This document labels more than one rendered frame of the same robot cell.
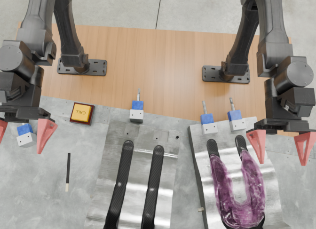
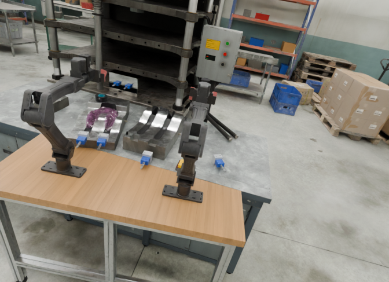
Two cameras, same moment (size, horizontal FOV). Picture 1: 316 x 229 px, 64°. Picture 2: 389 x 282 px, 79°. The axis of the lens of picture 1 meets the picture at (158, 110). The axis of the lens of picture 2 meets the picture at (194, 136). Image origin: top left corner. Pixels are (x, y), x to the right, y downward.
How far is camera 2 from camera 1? 135 cm
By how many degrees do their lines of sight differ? 75
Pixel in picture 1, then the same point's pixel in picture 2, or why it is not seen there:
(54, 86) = (204, 186)
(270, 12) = (58, 85)
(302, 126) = not seen: hidden behind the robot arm
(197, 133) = (111, 139)
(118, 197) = (166, 123)
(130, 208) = (161, 118)
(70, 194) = not seen: hidden behind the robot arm
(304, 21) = not seen: outside the picture
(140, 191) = (154, 124)
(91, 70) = (175, 189)
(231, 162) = (100, 124)
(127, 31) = (137, 215)
